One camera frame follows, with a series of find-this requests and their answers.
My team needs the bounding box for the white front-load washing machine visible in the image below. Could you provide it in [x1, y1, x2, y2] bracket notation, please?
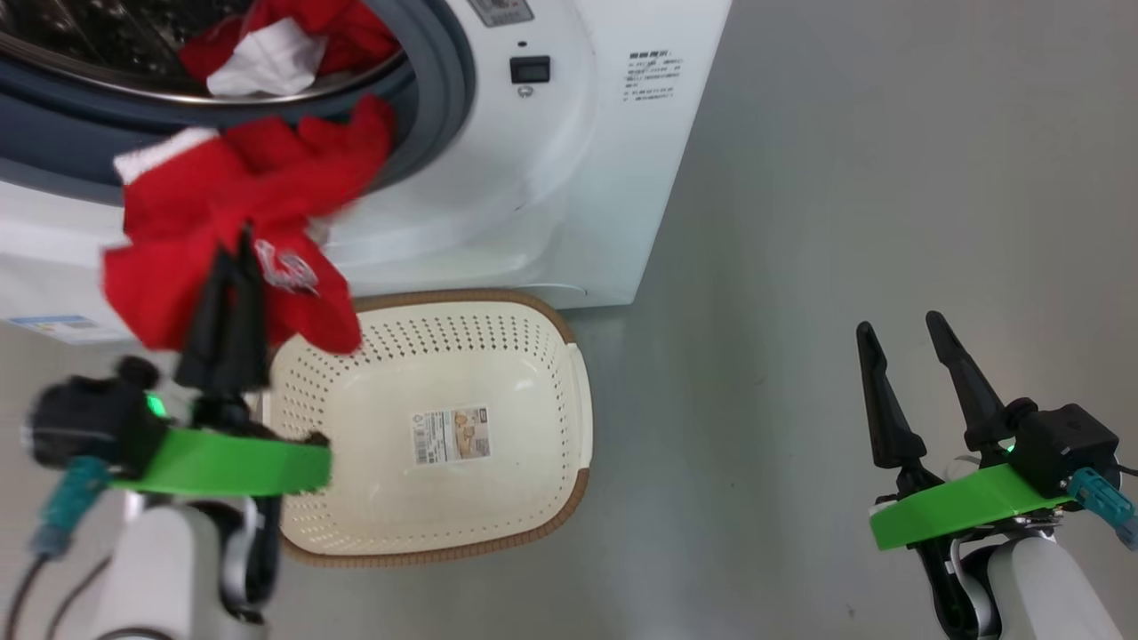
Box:
[0, 0, 734, 346]

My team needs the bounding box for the cream perforated laundry basket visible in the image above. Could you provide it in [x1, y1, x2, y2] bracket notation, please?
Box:
[262, 289, 595, 568]

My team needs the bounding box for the printed text sticker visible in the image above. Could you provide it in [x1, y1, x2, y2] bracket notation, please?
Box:
[622, 49, 681, 103]

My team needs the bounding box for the grey rubber door gasket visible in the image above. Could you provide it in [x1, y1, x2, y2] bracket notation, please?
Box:
[0, 0, 477, 210]

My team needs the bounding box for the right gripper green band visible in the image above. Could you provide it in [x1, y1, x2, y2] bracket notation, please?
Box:
[855, 311, 1072, 552]

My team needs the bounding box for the grey warning label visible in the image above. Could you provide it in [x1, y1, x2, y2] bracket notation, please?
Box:
[467, 0, 534, 28]

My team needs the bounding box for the perforated steel washer drum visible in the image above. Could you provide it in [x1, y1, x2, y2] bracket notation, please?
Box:
[0, 0, 410, 106]

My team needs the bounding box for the red lettered shirt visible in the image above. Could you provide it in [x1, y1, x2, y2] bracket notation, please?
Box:
[100, 93, 398, 356]

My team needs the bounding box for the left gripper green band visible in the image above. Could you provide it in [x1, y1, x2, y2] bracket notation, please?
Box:
[111, 227, 333, 497]

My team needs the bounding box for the paper label in basket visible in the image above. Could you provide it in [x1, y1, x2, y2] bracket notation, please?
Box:
[411, 406, 492, 466]

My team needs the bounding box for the blue energy label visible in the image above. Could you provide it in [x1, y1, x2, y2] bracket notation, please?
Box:
[9, 314, 112, 343]

